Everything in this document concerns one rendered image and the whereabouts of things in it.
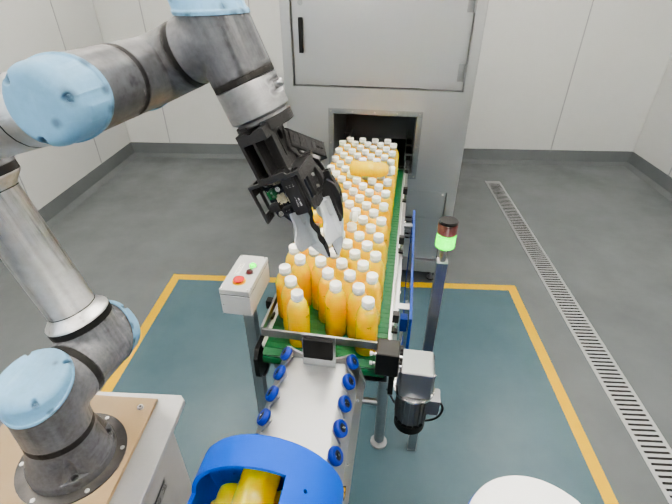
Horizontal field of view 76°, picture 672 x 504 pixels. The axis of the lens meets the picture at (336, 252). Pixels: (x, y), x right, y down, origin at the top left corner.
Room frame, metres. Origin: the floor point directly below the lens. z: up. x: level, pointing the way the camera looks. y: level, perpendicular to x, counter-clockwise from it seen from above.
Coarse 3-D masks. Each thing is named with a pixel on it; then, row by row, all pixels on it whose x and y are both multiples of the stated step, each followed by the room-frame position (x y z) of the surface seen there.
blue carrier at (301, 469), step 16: (224, 448) 0.45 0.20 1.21; (240, 448) 0.44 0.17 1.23; (256, 448) 0.44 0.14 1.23; (272, 448) 0.44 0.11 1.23; (288, 448) 0.44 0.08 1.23; (304, 448) 0.45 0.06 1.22; (208, 464) 0.43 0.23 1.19; (224, 464) 0.42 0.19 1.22; (240, 464) 0.41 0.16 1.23; (256, 464) 0.41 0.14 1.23; (272, 464) 0.41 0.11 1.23; (288, 464) 0.42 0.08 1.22; (304, 464) 0.42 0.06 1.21; (320, 464) 0.43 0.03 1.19; (208, 480) 0.47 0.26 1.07; (224, 480) 0.48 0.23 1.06; (288, 480) 0.39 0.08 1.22; (304, 480) 0.40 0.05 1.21; (320, 480) 0.41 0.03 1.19; (336, 480) 0.43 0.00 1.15; (192, 496) 0.42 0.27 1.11; (208, 496) 0.45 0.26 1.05; (288, 496) 0.37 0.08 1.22; (304, 496) 0.37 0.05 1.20; (320, 496) 0.38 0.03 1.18; (336, 496) 0.41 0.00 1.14
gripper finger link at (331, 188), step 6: (330, 168) 0.53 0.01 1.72; (324, 174) 0.52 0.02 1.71; (330, 174) 0.52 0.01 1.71; (324, 180) 0.52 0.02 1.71; (330, 180) 0.52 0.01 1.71; (336, 180) 0.53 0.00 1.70; (324, 186) 0.52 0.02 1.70; (330, 186) 0.51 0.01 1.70; (336, 186) 0.52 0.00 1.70; (324, 192) 0.52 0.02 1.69; (330, 192) 0.51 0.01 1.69; (336, 192) 0.51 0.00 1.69; (330, 198) 0.51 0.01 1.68; (336, 198) 0.52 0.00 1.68; (342, 198) 0.52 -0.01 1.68; (336, 204) 0.52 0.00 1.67; (342, 204) 0.52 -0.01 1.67; (336, 210) 0.51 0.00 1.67; (342, 210) 0.52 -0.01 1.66; (342, 216) 0.52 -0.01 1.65
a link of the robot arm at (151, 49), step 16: (160, 32) 0.52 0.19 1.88; (128, 48) 0.48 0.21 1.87; (144, 48) 0.50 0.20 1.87; (160, 48) 0.51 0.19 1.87; (144, 64) 0.48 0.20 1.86; (160, 64) 0.50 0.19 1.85; (176, 64) 0.50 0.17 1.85; (160, 80) 0.49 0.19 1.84; (176, 80) 0.51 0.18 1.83; (192, 80) 0.51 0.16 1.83; (160, 96) 0.49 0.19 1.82; (176, 96) 0.53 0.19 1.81; (144, 112) 0.48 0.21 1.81
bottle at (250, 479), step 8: (248, 472) 0.42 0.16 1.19; (256, 472) 0.42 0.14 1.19; (264, 472) 0.42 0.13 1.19; (240, 480) 0.41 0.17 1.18; (248, 480) 0.41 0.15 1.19; (256, 480) 0.40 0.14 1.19; (264, 480) 0.41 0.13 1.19; (272, 480) 0.41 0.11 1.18; (240, 488) 0.39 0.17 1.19; (248, 488) 0.39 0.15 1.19; (256, 488) 0.39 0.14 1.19; (264, 488) 0.39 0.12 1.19; (272, 488) 0.40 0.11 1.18; (240, 496) 0.38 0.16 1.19; (248, 496) 0.38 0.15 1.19; (256, 496) 0.38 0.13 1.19; (264, 496) 0.38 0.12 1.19; (272, 496) 0.39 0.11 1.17
